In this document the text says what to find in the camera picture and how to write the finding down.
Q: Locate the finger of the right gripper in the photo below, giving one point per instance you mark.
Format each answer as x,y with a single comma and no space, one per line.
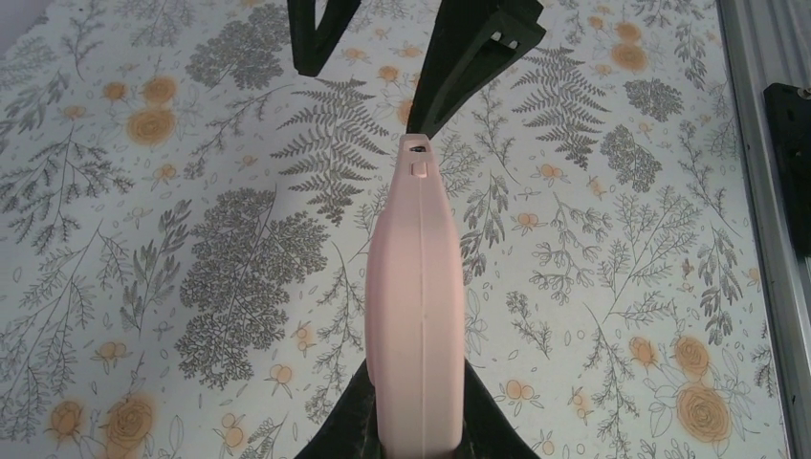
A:
314,41
472,43

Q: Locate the aluminium rail frame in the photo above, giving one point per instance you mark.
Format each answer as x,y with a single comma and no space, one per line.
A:
769,42

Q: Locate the phone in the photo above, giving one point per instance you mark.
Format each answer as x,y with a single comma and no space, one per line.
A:
415,311

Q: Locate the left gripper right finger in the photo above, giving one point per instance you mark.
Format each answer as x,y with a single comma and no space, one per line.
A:
487,433

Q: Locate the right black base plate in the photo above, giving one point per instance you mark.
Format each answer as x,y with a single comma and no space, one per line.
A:
788,117

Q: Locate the floral patterned table mat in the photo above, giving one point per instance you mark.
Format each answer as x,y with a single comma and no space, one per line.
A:
185,224

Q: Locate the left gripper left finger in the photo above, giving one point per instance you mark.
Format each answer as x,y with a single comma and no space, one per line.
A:
350,430

